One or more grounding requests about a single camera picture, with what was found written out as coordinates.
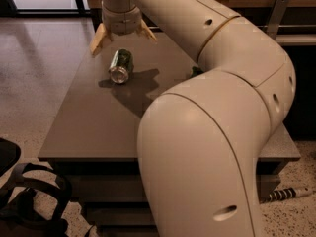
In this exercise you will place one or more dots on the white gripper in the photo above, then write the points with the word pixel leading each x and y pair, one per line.
pixel 120 22

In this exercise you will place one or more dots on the green aluminium can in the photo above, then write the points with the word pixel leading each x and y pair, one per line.
pixel 121 67

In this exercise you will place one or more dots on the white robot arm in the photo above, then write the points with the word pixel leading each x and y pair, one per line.
pixel 198 143

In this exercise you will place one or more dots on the green and yellow sponge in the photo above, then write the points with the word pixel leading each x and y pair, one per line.
pixel 196 71

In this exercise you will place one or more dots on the grey drawer cabinet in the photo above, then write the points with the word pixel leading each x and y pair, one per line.
pixel 93 139

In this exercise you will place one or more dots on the right metal shelf bracket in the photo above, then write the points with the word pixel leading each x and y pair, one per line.
pixel 275 17

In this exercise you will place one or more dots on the grey wall shelf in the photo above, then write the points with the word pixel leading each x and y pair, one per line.
pixel 296 40

